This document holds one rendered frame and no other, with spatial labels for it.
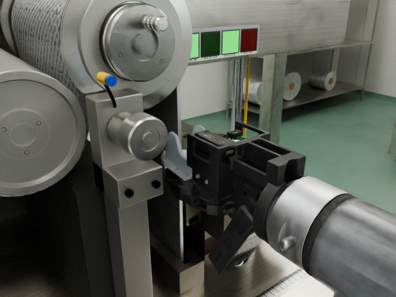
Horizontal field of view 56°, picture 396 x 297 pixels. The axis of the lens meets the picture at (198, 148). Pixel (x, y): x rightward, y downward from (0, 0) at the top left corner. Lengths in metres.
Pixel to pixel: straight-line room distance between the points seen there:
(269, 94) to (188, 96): 2.55
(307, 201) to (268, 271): 0.31
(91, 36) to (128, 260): 0.24
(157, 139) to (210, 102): 3.70
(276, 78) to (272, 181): 0.99
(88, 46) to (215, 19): 0.54
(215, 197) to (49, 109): 0.18
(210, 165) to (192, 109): 3.53
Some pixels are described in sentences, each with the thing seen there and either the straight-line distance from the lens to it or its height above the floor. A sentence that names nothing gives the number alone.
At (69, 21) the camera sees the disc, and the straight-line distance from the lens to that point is 0.37.
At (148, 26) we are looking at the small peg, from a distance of 0.37.
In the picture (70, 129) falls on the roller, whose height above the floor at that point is 1.17.
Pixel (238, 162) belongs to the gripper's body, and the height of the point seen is 1.15.
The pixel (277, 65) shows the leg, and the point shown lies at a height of 1.06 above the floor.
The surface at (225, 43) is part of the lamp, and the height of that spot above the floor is 1.18.
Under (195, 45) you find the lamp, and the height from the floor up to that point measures 1.19.
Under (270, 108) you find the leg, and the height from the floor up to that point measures 0.92.
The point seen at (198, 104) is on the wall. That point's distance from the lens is 3.92.
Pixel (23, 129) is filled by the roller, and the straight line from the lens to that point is 0.38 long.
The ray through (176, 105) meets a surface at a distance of 0.46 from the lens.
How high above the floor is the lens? 1.30
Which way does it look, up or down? 23 degrees down
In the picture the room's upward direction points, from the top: straight up
